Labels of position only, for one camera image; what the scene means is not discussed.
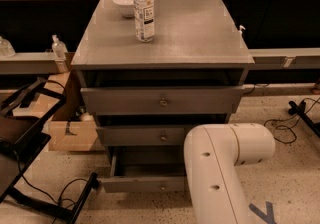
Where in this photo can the cardboard box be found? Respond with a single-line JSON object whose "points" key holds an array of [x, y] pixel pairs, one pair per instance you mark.
{"points": [[68, 133]]}

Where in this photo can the black cart frame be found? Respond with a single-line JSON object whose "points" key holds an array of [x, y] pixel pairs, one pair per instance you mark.
{"points": [[21, 140]]}

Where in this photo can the small white pump nozzle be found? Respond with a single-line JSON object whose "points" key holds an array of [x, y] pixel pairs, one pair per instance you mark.
{"points": [[241, 29]]}

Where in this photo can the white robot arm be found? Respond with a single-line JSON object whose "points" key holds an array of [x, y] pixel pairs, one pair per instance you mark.
{"points": [[211, 154]]}

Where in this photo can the grey drawer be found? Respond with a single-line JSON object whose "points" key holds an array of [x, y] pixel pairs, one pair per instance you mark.
{"points": [[146, 169], [150, 135], [162, 100]]}

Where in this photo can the clear plastic water bottle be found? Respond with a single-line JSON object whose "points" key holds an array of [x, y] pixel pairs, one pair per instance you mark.
{"points": [[144, 20]]}

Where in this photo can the grey bottom drawer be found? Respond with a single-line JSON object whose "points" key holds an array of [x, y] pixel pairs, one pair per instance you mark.
{"points": [[146, 169]]}

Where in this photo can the white ceramic bowl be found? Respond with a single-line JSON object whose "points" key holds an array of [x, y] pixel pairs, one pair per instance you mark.
{"points": [[125, 7]]}

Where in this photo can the clear plastic container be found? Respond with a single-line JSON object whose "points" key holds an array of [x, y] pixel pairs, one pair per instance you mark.
{"points": [[6, 48]]}

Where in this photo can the grey middle drawer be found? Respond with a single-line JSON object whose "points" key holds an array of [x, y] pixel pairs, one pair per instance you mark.
{"points": [[150, 135]]}

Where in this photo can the grey drawer cabinet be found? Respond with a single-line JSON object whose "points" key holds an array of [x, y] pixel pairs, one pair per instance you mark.
{"points": [[196, 44]]}

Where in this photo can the black stand leg right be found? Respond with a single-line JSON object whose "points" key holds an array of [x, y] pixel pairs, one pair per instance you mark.
{"points": [[300, 110]]}

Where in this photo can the brown shoe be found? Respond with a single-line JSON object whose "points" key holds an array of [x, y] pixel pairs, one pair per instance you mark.
{"points": [[316, 88]]}

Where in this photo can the grey top drawer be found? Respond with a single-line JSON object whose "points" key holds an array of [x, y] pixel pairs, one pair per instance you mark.
{"points": [[162, 100]]}

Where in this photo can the clear pump bottle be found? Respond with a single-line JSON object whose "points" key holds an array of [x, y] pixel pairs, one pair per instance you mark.
{"points": [[58, 47]]}

